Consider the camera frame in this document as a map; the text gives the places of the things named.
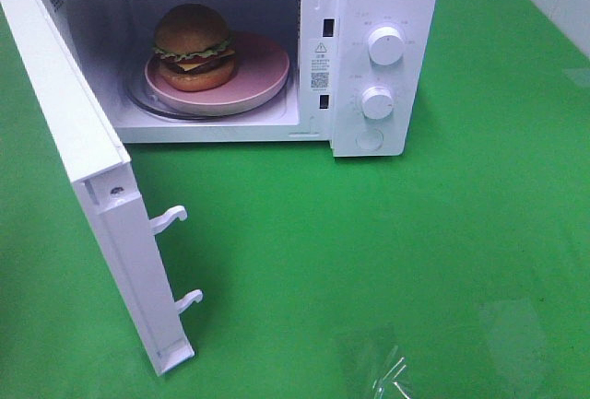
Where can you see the clear plastic wrapper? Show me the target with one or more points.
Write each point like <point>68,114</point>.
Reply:
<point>392,384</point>

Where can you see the white microwave door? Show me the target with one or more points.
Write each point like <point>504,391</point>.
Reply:
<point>99,169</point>

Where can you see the white microwave oven body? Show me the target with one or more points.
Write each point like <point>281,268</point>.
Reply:
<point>330,66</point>

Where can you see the pink plastic plate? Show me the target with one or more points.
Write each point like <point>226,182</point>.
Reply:
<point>262,69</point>

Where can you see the upper white control knob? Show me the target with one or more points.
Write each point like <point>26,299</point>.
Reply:
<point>386,45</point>

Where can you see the green table mat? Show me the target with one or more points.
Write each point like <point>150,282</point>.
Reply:
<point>468,255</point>

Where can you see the round door release button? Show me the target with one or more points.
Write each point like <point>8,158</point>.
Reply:
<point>370,140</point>

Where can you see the burger with lettuce and cheese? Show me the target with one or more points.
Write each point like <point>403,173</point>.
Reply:
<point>193,48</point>

